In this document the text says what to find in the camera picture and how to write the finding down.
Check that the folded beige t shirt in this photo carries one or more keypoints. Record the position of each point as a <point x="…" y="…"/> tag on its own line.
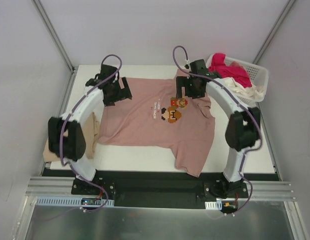
<point x="91" y="135"/>

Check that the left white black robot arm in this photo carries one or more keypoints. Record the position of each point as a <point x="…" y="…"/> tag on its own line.
<point x="65" y="133"/>

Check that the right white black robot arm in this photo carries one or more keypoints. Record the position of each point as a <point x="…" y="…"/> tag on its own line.
<point x="243" y="129"/>

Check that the white slotted cable duct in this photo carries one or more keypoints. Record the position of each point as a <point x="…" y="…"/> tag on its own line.
<point x="73" y="202"/>
<point x="213" y="205"/>

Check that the cream white t shirt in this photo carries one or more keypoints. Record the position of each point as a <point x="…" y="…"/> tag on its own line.
<point x="254" y="93"/>

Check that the dusty pink printed t shirt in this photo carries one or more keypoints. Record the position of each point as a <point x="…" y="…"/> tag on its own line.
<point x="156" y="117"/>

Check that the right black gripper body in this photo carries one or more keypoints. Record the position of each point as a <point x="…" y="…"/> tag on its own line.
<point x="186" y="88"/>

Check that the white plastic laundry basket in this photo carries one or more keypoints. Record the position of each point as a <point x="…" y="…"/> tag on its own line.
<point x="258" y="75"/>

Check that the left white slotted cable duct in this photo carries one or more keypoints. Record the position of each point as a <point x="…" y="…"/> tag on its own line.
<point x="73" y="202"/>

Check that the crimson red t shirt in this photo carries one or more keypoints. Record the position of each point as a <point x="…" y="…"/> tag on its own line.
<point x="234" y="70"/>

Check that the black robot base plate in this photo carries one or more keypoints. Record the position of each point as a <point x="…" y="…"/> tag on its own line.
<point x="184" y="200"/>

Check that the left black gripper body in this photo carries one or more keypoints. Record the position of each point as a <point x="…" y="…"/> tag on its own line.
<point x="120" y="91"/>

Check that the right white slotted cable duct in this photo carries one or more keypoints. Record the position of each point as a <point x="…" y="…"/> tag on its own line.
<point x="213" y="205"/>

